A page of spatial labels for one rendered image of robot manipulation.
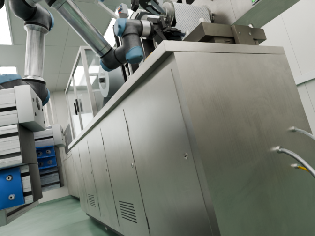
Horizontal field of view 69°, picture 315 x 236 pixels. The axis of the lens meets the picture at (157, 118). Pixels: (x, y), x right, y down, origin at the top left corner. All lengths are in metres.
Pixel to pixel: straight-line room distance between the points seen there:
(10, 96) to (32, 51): 0.75
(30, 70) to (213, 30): 0.89
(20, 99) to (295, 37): 3.64
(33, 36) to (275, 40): 3.39
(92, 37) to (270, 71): 0.77
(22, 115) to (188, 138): 0.47
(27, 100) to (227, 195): 0.62
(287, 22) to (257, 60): 2.94
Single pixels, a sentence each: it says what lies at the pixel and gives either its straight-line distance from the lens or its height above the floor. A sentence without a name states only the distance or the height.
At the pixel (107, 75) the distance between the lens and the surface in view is 2.13.
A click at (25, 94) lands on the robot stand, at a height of 0.75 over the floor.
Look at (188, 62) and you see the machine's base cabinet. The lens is 0.80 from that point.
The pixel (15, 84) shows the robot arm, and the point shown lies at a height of 0.99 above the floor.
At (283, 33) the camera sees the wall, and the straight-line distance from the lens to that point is 3.98.
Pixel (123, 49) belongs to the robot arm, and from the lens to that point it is 1.03.
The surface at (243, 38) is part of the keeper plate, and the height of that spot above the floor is 0.95.
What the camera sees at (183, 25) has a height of 1.15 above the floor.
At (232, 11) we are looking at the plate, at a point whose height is 1.20.
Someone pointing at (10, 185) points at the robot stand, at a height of 0.55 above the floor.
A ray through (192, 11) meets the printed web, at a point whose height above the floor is 1.24.
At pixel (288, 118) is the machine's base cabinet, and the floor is 0.57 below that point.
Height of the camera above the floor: 0.55
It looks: 9 degrees up
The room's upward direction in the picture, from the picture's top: 13 degrees counter-clockwise
